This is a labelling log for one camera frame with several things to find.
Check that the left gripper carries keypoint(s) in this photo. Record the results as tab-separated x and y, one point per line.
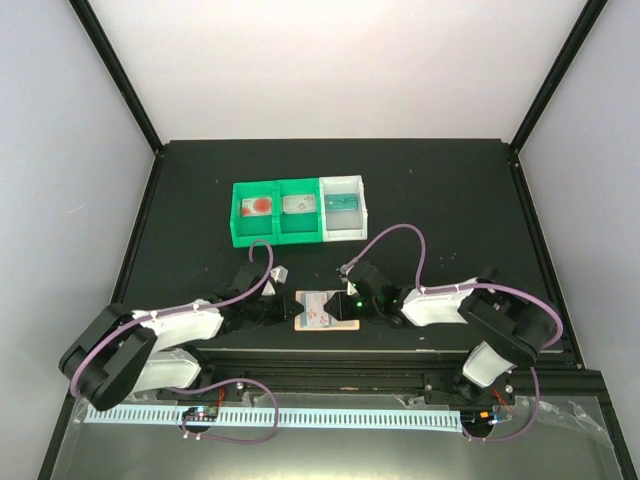
284	314

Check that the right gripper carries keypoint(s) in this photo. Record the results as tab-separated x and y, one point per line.
341	312

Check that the beige card holder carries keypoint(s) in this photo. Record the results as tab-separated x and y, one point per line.
336	325

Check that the white bin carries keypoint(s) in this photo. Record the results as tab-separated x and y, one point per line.
348	225

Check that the green bin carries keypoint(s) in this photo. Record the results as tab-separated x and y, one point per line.
245	230
299	214

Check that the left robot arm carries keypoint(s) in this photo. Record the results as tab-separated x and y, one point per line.
126	351

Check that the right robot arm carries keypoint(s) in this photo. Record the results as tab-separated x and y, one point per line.
514	326

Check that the white card in bin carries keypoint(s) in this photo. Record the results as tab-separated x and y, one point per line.
299	204

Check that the red circle card in bin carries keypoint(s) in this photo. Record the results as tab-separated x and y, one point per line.
256	206

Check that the small circuit board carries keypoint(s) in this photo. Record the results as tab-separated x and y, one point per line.
201	413

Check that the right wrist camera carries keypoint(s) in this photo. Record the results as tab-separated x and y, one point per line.
351	274

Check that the black aluminium rail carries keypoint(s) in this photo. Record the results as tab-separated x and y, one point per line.
331	371

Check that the white slotted cable duct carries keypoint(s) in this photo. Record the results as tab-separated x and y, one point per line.
167	415

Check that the black frame post left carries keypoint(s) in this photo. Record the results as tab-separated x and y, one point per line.
93	28

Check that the black frame post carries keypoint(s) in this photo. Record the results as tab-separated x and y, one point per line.
573	43
93	28

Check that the black frame post right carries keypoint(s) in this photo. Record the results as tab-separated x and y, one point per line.
573	43

